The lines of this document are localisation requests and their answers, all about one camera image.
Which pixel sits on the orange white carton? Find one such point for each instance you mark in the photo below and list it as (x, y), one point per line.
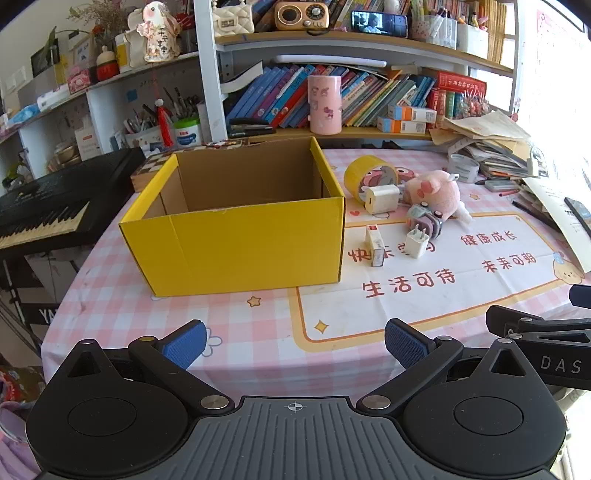
(413, 113)
(401, 125)

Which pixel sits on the yellow cardboard box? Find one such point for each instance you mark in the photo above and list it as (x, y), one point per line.
(240, 249)

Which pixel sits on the pink printed cylinder cup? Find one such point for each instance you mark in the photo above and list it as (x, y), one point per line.
(324, 104)

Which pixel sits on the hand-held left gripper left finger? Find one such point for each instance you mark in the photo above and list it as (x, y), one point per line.
(187, 344)

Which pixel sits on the pink cup of markers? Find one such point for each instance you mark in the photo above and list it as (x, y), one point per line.
(431, 30)

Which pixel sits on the white quilted handbag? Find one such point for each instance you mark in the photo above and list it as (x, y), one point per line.
(233, 19)

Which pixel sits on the green purple toy truck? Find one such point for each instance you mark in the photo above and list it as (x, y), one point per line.
(425, 221)

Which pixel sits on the white tape roll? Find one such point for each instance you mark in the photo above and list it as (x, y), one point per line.
(461, 167)

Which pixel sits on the white storage box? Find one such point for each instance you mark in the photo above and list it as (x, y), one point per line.
(472, 41)

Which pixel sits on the black keyboard stand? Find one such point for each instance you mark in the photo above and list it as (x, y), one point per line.
(23, 295)

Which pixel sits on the red round jar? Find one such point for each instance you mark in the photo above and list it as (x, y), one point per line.
(107, 69)

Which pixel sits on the black smartphone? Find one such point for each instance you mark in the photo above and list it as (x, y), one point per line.
(378, 23)

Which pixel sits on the pink plush pig toy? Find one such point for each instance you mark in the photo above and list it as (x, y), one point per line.
(438, 191)

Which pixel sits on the pile of papers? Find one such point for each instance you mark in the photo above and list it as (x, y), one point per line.
(494, 134)

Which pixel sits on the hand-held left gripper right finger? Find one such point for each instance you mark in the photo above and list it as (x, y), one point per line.
(406, 344)

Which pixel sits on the bunch of wrapped candies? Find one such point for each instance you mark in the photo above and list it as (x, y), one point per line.
(472, 105)

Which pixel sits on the red tassel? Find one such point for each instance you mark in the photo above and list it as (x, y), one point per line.
(165, 124)

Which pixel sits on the white bookshelf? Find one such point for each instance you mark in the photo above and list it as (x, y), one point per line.
(207, 92)

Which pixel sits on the yellow tape roll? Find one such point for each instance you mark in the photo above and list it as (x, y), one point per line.
(356, 171)

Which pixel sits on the small white plug charger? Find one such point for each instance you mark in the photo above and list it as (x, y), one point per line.
(418, 242)

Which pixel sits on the white jar green lid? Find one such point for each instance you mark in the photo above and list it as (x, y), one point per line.
(187, 134)

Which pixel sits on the row of red dictionaries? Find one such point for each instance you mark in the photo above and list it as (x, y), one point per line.
(455, 85)

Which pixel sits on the wooden chessboard box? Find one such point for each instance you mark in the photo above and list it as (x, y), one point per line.
(147, 168)

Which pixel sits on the grey pencil case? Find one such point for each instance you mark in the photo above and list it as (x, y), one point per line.
(501, 185)

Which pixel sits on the pink printed desk mat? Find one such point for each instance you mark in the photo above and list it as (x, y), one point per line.
(415, 300)

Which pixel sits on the purple cloth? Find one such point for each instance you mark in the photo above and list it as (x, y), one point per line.
(14, 429)

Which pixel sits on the black electronic keyboard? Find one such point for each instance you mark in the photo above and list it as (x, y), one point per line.
(55, 203)

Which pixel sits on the blue tissue pack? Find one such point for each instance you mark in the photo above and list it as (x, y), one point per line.
(23, 114)

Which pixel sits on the row of colourful books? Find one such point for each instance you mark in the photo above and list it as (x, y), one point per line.
(277, 92)

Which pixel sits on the retro wooden radio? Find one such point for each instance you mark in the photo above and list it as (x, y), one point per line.
(302, 16)

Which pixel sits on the rabbit hanging ornament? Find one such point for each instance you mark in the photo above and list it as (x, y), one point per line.
(154, 32)

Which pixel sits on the desktop with pink checked cloth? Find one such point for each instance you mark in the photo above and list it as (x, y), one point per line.
(120, 314)

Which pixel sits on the large white charger adapter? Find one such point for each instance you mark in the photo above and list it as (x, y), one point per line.
(383, 199)

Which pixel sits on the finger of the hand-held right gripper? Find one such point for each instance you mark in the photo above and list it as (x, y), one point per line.
(558, 355)
(581, 296)

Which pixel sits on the pen holder with pens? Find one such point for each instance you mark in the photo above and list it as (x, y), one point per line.
(141, 134)

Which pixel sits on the small white red-label box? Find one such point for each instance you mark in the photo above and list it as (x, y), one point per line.
(375, 244)

